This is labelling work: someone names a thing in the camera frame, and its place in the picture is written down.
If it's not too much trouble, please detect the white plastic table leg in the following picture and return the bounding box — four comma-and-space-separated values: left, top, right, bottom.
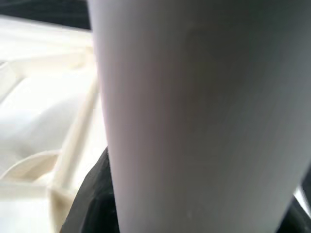
87, 0, 311, 233

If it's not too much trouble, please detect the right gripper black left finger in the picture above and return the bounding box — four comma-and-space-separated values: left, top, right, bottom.
60, 147, 121, 233

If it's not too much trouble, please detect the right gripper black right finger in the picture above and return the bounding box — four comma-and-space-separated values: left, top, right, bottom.
281, 198, 311, 233

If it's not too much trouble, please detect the white plastic table top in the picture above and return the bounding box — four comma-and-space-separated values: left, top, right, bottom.
0, 13, 115, 233

